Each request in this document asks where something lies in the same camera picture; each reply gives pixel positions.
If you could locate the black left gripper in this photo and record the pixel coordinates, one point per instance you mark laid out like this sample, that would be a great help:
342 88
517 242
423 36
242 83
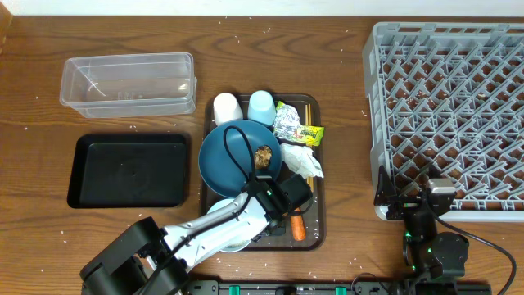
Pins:
291 211

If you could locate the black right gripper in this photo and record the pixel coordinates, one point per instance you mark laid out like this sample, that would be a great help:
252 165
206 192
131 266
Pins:
387 194

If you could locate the orange carrot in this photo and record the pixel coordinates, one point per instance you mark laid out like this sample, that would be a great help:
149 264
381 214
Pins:
297 225

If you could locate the brown dried mushroom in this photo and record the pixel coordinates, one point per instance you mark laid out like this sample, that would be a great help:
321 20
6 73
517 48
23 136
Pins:
263 156

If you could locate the dark blue plate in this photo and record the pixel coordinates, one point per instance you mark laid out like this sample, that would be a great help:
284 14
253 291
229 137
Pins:
224 158

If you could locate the light blue bowl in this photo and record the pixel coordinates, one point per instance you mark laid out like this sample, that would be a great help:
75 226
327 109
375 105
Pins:
235 247

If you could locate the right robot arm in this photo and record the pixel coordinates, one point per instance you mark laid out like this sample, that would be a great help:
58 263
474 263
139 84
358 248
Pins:
437 258

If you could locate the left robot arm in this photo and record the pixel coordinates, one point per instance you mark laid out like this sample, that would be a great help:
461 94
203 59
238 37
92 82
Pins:
148 259

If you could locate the grey dishwasher rack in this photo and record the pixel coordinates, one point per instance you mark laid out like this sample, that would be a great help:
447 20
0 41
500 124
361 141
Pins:
449 96

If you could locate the black waste tray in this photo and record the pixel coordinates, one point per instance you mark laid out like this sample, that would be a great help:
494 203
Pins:
128 170

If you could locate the crumpled white napkin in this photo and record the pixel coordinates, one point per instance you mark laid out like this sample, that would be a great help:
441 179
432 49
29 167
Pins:
300 160

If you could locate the yellow green snack wrapper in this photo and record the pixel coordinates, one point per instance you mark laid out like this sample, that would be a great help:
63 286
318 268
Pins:
309 135

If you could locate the crumpled aluminium foil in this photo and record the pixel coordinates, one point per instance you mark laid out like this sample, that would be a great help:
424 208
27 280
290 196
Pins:
287 122

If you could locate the dark brown serving tray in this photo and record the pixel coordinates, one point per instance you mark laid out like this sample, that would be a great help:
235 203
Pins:
280 240

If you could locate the light blue plastic cup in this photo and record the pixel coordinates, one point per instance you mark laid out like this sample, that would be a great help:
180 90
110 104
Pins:
261 108

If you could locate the white plastic cup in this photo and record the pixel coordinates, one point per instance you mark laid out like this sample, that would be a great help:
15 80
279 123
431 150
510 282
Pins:
226 108

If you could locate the clear plastic bin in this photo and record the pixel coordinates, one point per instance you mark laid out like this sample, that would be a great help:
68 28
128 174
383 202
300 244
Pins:
131 85

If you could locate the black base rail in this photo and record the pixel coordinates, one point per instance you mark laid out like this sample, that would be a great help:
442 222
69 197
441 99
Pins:
213 287

